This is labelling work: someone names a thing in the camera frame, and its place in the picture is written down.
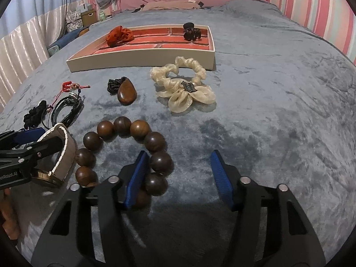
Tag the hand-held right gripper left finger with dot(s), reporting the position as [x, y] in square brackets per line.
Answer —
[136, 178]

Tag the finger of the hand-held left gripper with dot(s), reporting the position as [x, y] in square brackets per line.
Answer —
[27, 135]
[47, 146]

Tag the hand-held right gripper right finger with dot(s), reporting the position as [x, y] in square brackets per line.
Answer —
[222, 178]

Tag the cream organza scrunchie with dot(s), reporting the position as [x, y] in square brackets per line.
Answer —
[178, 97]

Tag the beige tray with red lining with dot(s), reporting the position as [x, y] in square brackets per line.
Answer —
[139, 61]

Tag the person's left hand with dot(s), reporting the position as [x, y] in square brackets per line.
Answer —
[7, 217]

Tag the blue folded cloth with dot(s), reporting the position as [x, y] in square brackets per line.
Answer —
[65, 39]

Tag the patterned bag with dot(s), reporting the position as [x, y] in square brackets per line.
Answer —
[73, 22]

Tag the red scrunchie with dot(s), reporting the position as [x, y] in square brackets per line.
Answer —
[119, 35]

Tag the brown cardboard box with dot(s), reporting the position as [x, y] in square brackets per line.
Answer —
[88, 18]

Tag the black hair claw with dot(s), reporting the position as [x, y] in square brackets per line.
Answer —
[190, 32]

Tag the tan pillow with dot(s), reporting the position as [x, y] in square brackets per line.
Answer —
[167, 5]

